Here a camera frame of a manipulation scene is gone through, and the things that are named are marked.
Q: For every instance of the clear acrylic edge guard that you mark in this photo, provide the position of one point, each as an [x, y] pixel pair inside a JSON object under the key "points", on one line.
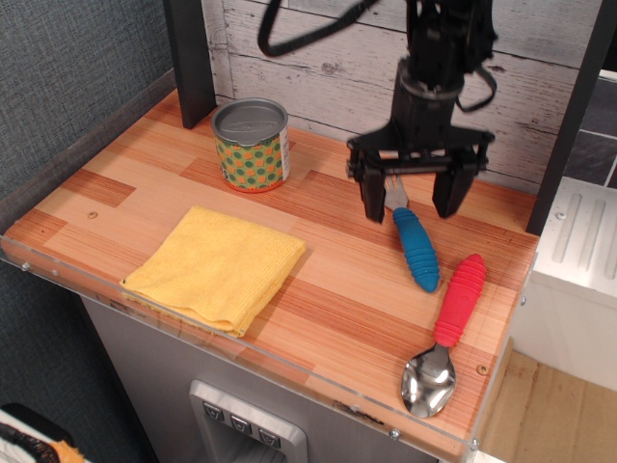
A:
{"points": [[445, 446]]}

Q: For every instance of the dark right post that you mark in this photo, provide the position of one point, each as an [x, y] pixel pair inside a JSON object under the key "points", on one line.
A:
{"points": [[588, 74]]}

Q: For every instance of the yellow folded cloth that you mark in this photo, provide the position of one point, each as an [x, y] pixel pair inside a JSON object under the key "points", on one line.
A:
{"points": [[216, 269]]}

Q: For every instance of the red handled spoon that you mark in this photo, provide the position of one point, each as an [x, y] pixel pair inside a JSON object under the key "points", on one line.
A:
{"points": [[429, 378]]}

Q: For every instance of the dark post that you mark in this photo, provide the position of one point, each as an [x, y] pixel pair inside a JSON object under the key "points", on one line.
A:
{"points": [[588, 74], [191, 59]]}

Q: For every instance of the grey toy fridge front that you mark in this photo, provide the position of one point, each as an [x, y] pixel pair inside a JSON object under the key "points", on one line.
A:
{"points": [[157, 371]]}

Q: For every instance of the orange black object corner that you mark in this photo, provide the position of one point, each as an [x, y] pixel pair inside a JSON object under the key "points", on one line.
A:
{"points": [[27, 436]]}

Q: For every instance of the white toy sink unit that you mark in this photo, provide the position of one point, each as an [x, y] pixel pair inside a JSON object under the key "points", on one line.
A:
{"points": [[567, 315]]}

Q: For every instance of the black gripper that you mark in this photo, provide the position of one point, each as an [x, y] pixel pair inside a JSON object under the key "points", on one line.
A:
{"points": [[419, 138]]}

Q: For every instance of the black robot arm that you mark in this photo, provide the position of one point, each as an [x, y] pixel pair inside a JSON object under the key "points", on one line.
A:
{"points": [[447, 40]]}

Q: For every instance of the green orange dotted can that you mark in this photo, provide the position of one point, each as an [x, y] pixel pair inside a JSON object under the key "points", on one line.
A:
{"points": [[251, 138]]}

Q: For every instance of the blue handled fork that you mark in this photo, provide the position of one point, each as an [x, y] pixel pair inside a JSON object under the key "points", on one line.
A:
{"points": [[418, 249]]}

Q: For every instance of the silver dispenser panel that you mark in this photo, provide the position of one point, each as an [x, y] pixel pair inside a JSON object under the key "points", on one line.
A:
{"points": [[246, 424]]}

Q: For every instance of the dark left post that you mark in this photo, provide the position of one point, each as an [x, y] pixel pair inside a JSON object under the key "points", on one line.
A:
{"points": [[191, 59]]}

